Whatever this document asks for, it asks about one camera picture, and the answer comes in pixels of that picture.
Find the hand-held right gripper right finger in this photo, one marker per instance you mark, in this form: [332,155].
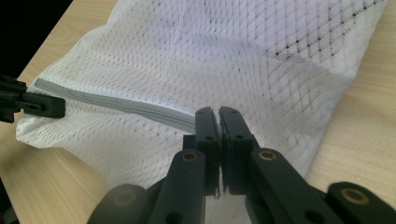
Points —
[236,137]

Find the white mesh laundry bag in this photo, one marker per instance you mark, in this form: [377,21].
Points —
[155,77]

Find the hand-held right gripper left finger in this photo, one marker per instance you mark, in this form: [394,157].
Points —
[208,137]

